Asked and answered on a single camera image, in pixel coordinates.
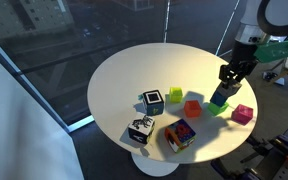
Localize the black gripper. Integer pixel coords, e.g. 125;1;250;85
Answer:
218;60;257;90

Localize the gray block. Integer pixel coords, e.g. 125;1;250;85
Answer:
216;82;242;98

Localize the blue block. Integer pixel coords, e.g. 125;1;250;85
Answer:
210;91;229;108

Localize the dark green block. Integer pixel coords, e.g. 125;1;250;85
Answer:
207;101;230;117

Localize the magenta block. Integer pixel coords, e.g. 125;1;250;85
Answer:
231;103;254;126

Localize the orange block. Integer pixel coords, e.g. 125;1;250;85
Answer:
183;99;203;118

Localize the lime yellow-green block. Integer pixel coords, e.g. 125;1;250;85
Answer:
168;86;184;104

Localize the purple multicolour soft cube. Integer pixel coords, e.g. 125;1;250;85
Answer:
164;118;197;154

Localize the dark blue black-white soft cube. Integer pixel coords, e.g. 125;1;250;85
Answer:
142;89;165;117

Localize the black tool rack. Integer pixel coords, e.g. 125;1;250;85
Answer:
210;123;288;180

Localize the round white table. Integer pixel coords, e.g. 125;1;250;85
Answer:
0;0;242;133

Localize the black-white zebra soft cube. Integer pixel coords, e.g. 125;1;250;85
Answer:
127;113;156;145

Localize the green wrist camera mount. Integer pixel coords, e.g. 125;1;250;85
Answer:
253;39;288;63

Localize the white table pedestal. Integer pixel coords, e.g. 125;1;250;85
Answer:
131;151;180;178

